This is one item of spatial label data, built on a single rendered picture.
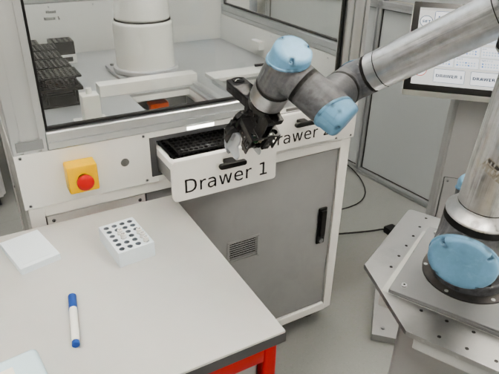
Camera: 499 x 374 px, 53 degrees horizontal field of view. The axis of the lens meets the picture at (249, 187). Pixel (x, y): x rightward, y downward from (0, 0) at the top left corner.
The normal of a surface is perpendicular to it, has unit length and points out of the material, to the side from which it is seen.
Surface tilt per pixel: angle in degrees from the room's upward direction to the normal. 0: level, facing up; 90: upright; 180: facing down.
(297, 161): 90
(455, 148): 90
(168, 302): 0
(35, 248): 0
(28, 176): 90
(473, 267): 101
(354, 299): 0
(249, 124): 35
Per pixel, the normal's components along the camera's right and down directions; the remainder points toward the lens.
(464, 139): -0.26, 0.46
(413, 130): -0.81, 0.27
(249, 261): 0.49, 0.43
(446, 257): -0.54, 0.55
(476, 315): -0.04, -0.86
